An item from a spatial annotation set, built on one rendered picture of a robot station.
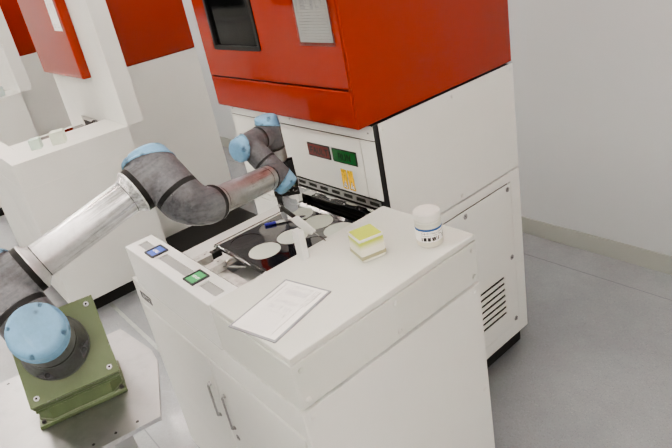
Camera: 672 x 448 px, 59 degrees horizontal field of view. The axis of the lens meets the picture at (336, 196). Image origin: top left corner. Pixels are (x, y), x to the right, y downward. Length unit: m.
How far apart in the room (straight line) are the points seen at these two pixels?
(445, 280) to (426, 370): 0.25
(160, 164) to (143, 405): 0.57
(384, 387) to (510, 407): 1.03
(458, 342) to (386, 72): 0.79
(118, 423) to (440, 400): 0.83
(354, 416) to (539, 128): 2.12
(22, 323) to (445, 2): 1.43
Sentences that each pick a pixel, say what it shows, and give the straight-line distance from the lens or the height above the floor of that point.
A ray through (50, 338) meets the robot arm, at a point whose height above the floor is 1.10.
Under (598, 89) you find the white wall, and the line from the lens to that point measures 3.03.
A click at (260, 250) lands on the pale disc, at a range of 1.87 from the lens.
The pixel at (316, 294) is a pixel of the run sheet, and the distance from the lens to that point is 1.46.
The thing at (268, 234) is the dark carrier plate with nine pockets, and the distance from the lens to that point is 1.95.
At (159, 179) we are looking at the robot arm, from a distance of 1.46.
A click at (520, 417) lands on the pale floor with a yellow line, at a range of 2.46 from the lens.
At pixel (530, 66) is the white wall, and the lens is 3.18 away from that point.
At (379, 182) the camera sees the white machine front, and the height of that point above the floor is 1.04.
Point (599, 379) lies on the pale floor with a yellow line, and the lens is 2.63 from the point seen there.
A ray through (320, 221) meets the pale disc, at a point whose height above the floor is 0.90.
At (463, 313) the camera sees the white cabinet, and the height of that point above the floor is 0.76.
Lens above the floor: 1.75
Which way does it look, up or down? 24 degrees down
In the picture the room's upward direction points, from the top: 11 degrees counter-clockwise
